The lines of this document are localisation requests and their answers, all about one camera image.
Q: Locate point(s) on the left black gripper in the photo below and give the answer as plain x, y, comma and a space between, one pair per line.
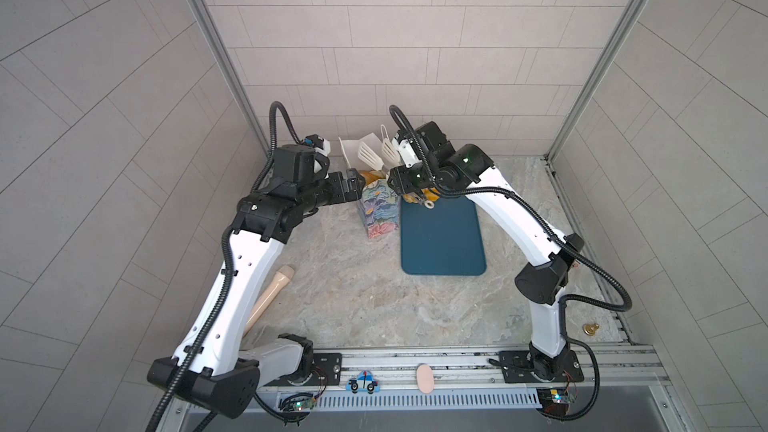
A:
352, 192

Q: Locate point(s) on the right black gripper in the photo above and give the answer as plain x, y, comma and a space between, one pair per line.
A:
401, 180

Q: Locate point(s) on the metal tongs with white tips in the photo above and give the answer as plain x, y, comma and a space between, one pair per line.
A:
384, 161

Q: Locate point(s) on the floral paper gift bag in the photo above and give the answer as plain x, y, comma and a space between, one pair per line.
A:
379, 206

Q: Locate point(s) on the reddish brown croissant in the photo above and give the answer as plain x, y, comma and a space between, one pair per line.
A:
373, 176

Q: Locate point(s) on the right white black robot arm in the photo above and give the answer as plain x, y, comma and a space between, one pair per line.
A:
471, 173

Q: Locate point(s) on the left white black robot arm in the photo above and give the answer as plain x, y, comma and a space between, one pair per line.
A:
206, 369

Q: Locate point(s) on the round swirl bun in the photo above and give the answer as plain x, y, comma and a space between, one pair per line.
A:
411, 198

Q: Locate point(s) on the small yellow striped bun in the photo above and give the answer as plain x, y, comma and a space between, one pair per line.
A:
430, 194

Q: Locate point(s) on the teal rectangular tray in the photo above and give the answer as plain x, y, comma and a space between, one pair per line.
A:
443, 241

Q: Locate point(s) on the pink oval eraser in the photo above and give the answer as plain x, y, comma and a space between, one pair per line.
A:
425, 379

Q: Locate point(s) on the blue toy car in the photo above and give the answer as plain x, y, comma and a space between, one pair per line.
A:
363, 382

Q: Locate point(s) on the left circuit board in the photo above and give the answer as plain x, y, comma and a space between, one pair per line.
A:
298, 403

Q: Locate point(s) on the circuit board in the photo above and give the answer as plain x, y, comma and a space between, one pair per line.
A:
298, 403
556, 401

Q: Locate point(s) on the gold chess piece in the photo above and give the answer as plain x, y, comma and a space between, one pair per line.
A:
590, 329

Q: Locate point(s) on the right circuit board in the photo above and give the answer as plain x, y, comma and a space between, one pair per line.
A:
556, 401

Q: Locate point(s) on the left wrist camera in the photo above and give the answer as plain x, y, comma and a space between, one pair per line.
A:
320, 144

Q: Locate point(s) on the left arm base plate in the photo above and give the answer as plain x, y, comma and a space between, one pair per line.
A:
326, 369

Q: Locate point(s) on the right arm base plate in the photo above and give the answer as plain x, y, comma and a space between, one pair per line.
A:
533, 366

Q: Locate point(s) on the aluminium rail frame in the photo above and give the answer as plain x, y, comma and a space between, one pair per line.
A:
468, 379

